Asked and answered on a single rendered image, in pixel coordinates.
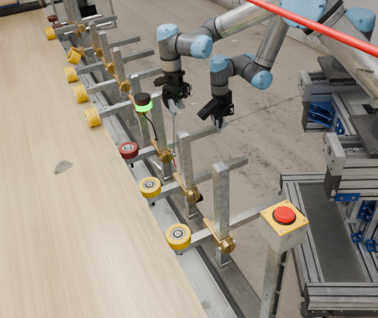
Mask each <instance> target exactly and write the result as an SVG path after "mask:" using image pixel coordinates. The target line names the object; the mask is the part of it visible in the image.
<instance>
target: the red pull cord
mask: <svg viewBox="0 0 378 318"><path fill-rule="evenodd" d="M245 1H247V2H249V3H251V4H254V5H256V6H259V7H260V8H263V9H266V10H268V11H270V12H272V13H274V14H277V15H279V16H282V17H284V18H286V19H288V20H291V21H294V22H295V23H298V24H300V25H302V26H305V27H307V28H310V29H311V30H314V31H316V32H319V33H321V34H323V35H325V36H328V37H330V38H333V39H335V40H337V41H339V42H342V43H344V44H346V45H349V46H351V47H353V48H356V49H358V50H361V51H362V52H365V53H367V54H370V55H372V56H374V57H376V58H378V47H376V46H374V45H372V44H369V43H366V42H364V41H362V40H359V39H357V38H355V37H352V36H349V35H347V34H345V33H342V32H339V31H337V30H335V29H332V28H329V27H328V26H325V25H322V24H320V23H317V22H315V21H312V20H310V19H308V18H305V17H303V16H300V15H297V14H295V13H292V12H290V11H287V10H285V9H283V8H280V7H278V6H275V5H273V4H270V3H267V2H266V1H263V0H245Z"/></svg>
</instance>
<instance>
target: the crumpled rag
mask: <svg viewBox="0 0 378 318"><path fill-rule="evenodd" d="M73 163H74V162H68V161H67V160H61V161H60V162H59V163H58V164H57V165H56V167H55V169H54V173H55V174H56V175H57V174H61V173H63V172H65V171H66V170H67V169H68V168H71V167H73V166H74V165H73Z"/></svg>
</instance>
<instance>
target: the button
mask: <svg viewBox="0 0 378 318"><path fill-rule="evenodd" d="M274 216H275V218H276V219H277V220H278V221H280V222H282V223H290V222H291V221H293V219H294V217H295V213H294V211H293V209H291V208H289V207H287V206H279V207H277V208H276V209H275V213H274Z"/></svg>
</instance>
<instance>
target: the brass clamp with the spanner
mask: <svg viewBox="0 0 378 318"><path fill-rule="evenodd" d="M150 144H151V146H153V147H154V148H155V151H156V156H157V157H158V159H159V160H160V162H163V163H170V162H171V161H172V159H173V156H172V154H171V152H170V149H169V147H168V149H167V150H165V151H162V152H160V151H159V149H158V148H157V142H156V141H154V138H153V139H150Z"/></svg>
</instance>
